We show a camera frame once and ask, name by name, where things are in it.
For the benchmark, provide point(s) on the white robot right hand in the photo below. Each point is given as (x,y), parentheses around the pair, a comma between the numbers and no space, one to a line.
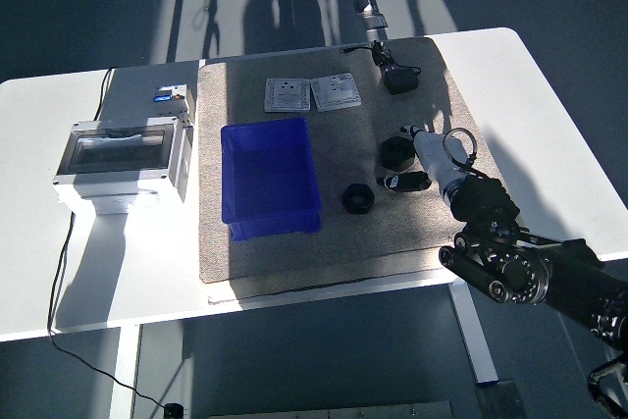
(434,151)

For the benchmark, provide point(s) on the black hexagonal nut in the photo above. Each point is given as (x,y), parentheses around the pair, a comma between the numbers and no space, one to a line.
(354,205)
(396,156)

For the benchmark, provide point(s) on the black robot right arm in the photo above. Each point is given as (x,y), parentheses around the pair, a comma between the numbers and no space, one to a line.
(520,272)

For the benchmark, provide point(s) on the blue plastic box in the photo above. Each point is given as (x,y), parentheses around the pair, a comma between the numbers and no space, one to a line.
(267,173)

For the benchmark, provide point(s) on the white electrical distribution box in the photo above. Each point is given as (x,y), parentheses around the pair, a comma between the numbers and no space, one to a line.
(118,178)

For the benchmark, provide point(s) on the black power adapter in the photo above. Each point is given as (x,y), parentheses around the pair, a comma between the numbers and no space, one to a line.
(401,81)

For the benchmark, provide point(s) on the grey-brown table mat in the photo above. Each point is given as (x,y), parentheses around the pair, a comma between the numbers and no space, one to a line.
(294,257)

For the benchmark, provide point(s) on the white table leg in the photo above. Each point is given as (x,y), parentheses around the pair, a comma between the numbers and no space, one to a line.
(125,370)
(473,330)

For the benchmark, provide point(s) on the grey table foot plate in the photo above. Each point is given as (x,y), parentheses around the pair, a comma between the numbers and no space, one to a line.
(500,402)

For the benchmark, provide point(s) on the black floor plug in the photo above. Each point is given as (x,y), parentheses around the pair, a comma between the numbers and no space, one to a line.
(173,410)

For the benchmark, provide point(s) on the white wall socket panel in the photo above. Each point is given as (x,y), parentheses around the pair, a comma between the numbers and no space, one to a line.
(287,95)
(336,92)

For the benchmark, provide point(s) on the silver metal bracket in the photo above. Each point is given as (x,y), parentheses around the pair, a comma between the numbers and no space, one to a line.
(374,20)

